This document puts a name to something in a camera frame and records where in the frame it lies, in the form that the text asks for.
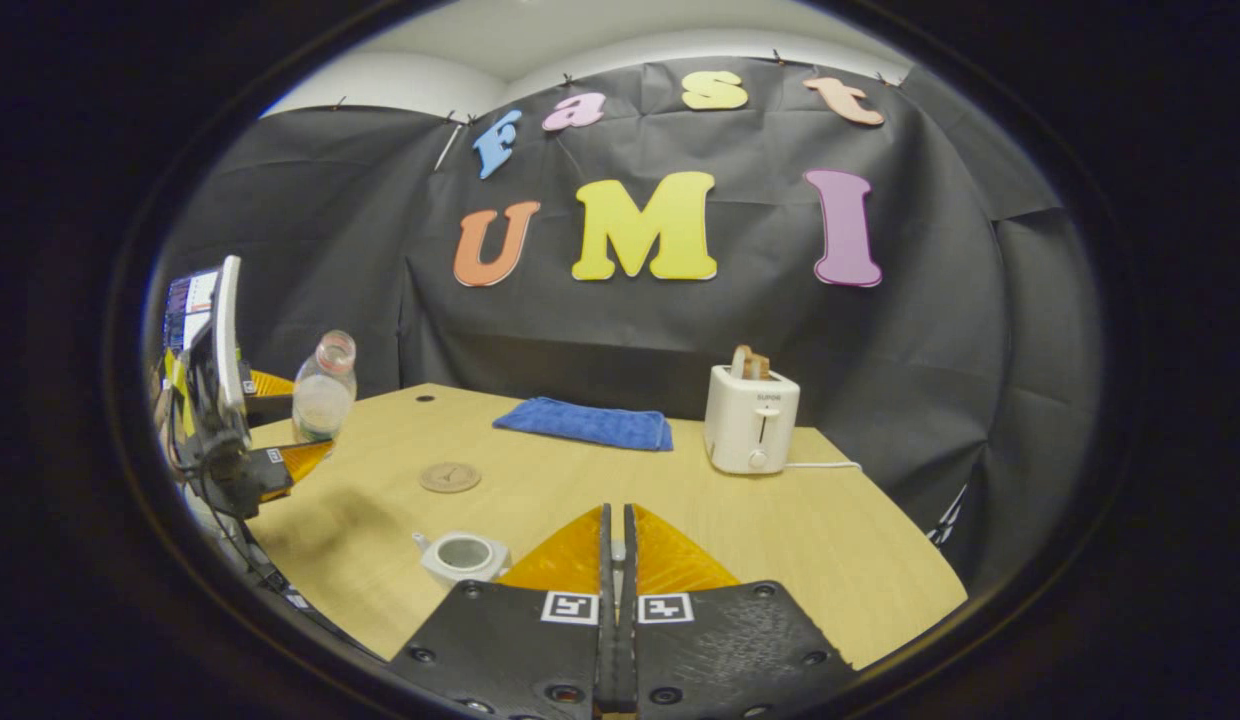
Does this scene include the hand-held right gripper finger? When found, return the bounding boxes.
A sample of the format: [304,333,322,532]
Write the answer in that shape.
[385,503,614,720]
[623,503,862,720]

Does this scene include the white teacup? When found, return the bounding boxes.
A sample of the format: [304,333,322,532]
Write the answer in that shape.
[412,530,512,588]

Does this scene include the computer monitor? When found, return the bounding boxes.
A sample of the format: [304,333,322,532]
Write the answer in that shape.
[163,268,221,351]

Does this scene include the black backdrop cloth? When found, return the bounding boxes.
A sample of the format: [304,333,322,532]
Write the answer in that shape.
[155,55,1106,591]

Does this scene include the blue towel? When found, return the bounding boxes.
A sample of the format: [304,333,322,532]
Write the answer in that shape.
[493,397,674,452]

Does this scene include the round wooden coaster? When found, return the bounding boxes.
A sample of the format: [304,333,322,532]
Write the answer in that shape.
[420,462,482,494]

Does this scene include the clear plastic water bottle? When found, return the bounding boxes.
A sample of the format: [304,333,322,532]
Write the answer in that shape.
[292,330,358,443]

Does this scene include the white toaster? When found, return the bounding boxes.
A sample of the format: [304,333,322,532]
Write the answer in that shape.
[704,365,801,475]

